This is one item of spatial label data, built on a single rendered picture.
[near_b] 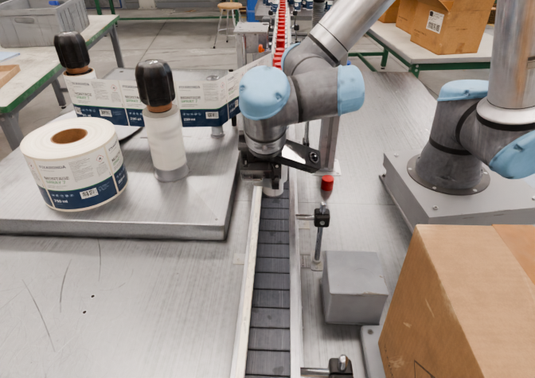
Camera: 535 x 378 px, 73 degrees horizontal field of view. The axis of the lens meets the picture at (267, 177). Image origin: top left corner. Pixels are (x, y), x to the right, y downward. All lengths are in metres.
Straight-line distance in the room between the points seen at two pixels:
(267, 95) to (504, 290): 0.36
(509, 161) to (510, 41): 0.20
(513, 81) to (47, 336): 0.90
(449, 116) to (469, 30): 1.74
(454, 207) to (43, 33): 2.47
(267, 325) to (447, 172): 0.54
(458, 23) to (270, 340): 2.20
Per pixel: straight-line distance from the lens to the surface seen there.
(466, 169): 0.93
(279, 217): 0.82
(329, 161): 1.06
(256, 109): 0.52
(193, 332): 0.71
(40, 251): 0.96
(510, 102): 0.74
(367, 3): 0.68
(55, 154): 0.89
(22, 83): 2.14
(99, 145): 0.88
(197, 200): 0.89
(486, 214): 0.91
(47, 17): 2.70
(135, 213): 0.89
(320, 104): 0.56
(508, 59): 0.71
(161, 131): 0.89
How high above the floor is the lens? 1.43
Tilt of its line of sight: 35 degrees down
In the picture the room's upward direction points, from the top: straight up
